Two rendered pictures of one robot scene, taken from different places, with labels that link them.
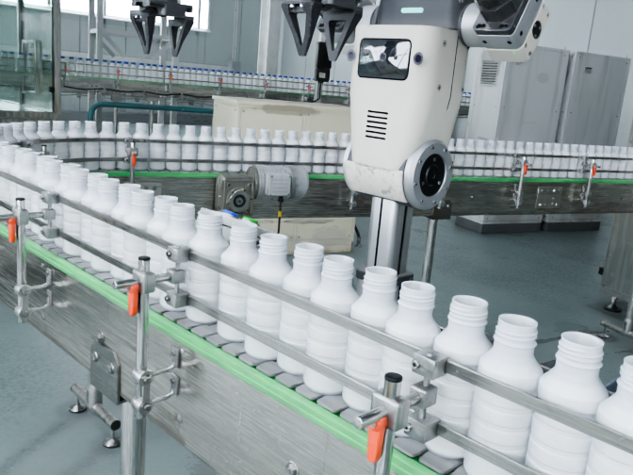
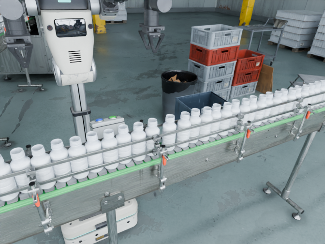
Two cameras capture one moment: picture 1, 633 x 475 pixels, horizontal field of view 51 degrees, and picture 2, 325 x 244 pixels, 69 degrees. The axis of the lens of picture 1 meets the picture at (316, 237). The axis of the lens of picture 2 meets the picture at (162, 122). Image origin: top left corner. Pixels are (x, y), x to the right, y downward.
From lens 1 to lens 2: 1.21 m
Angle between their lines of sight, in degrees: 70
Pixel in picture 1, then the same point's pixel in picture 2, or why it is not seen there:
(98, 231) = (83, 161)
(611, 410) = (262, 104)
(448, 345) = (238, 111)
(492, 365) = (247, 109)
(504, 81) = not seen: outside the picture
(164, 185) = not seen: outside the picture
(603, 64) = not seen: outside the picture
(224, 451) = (182, 174)
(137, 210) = (112, 139)
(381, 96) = (74, 44)
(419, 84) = (91, 36)
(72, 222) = (50, 173)
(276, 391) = (202, 147)
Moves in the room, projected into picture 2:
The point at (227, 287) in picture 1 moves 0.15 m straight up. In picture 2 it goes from (173, 136) to (176, 104)
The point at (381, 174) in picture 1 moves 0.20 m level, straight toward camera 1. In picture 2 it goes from (82, 75) to (114, 82)
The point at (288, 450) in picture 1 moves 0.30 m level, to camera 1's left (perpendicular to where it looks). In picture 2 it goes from (205, 157) to (194, 204)
